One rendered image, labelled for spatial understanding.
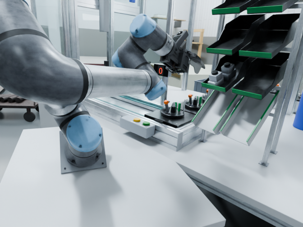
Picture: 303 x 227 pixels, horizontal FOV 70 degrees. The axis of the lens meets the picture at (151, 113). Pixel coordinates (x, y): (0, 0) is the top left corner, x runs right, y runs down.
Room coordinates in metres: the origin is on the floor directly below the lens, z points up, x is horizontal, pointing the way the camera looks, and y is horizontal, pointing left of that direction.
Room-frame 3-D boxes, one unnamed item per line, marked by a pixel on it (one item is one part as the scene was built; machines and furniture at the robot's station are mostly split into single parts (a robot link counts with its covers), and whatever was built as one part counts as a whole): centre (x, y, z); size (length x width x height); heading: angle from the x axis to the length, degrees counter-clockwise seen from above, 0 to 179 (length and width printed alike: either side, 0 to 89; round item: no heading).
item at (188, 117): (1.22, -0.13, 0.96); 0.24 x 0.24 x 0.02; 50
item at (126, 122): (1.11, 0.08, 0.93); 0.21 x 0.07 x 0.06; 50
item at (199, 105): (1.41, -0.29, 1.01); 0.24 x 0.24 x 0.13; 50
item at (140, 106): (1.43, 0.09, 0.91); 0.84 x 0.28 x 0.10; 50
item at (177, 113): (1.22, -0.13, 0.98); 0.14 x 0.14 x 0.02
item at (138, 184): (0.83, 0.23, 0.84); 0.90 x 0.70 x 0.03; 22
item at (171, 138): (1.28, 0.18, 0.91); 0.89 x 0.06 x 0.11; 50
